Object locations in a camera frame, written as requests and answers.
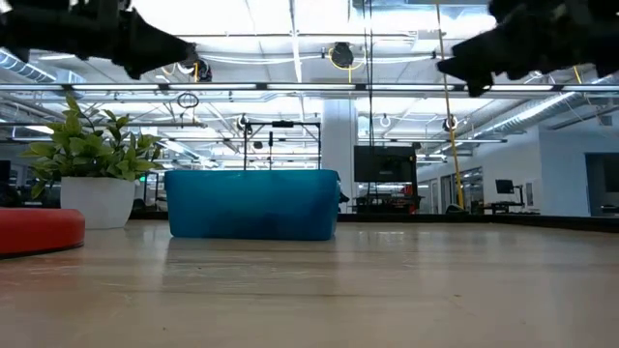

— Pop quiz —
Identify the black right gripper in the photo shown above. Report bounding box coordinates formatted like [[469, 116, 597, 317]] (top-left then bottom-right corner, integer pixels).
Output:
[[437, 0, 601, 98]]

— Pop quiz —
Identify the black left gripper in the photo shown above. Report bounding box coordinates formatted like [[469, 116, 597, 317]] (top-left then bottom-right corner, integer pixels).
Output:
[[33, 0, 199, 81]]

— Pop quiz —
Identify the blue plastic bin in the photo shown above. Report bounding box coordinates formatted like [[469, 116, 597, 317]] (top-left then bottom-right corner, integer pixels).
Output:
[[163, 168, 341, 242]]

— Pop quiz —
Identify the small black desk monitor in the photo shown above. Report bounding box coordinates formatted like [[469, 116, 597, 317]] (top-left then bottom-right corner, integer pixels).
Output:
[[493, 178, 527, 208]]

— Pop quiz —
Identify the large black monitor screen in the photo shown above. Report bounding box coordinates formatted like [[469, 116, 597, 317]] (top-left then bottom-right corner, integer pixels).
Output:
[[353, 144, 418, 184]]

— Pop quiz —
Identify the green plant in white pot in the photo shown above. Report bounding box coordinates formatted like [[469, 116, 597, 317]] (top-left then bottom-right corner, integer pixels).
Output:
[[18, 94, 164, 230]]

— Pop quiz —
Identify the hanging black cable loop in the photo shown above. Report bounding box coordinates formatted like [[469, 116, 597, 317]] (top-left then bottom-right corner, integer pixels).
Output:
[[176, 91, 201, 110]]

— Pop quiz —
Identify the black ceiling cable reel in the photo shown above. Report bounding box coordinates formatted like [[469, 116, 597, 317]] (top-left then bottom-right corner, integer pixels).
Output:
[[328, 42, 357, 70], [192, 57, 215, 83]]

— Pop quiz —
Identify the yellow hanging cable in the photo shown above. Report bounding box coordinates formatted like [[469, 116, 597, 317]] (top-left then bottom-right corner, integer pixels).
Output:
[[434, 0, 468, 217]]

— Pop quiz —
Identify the black metal rack frame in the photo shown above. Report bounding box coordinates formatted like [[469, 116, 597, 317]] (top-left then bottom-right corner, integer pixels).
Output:
[[243, 120, 323, 171]]

